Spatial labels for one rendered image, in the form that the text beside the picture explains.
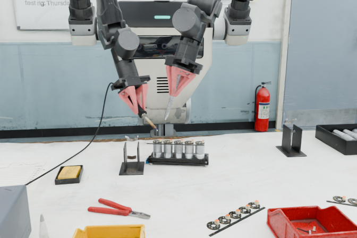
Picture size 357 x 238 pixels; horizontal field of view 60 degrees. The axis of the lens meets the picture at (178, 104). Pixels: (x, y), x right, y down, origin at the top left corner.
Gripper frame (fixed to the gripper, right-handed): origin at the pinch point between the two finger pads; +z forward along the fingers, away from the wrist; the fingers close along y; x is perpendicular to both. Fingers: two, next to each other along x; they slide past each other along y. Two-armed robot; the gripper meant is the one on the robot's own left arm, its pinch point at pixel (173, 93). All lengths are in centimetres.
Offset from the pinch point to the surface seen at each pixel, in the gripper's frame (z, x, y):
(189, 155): 14.1, 6.9, 6.2
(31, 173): 29.9, -26.9, -8.4
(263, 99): -20, 204, -177
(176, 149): 13.7, 3.6, 4.3
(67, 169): 25.8, -19.9, -3.1
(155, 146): 14.8, -0.9, 1.4
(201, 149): 11.5, 8.6, 7.8
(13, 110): 72, -18, -287
